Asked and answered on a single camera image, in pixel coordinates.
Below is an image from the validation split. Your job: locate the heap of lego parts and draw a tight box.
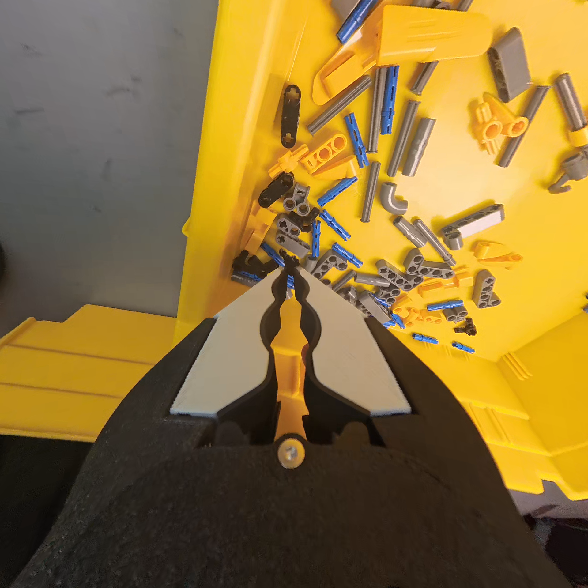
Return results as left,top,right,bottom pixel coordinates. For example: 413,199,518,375
230,0,588,354

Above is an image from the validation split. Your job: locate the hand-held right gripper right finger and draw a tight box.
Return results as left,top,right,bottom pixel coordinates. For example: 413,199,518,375
294,268,412,418

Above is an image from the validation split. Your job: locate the yellow storage bin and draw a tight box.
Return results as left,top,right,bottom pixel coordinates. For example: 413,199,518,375
177,0,588,501
0,304,180,443

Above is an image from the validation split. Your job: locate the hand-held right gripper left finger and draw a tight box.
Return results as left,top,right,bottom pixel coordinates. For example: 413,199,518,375
170,269,283,419

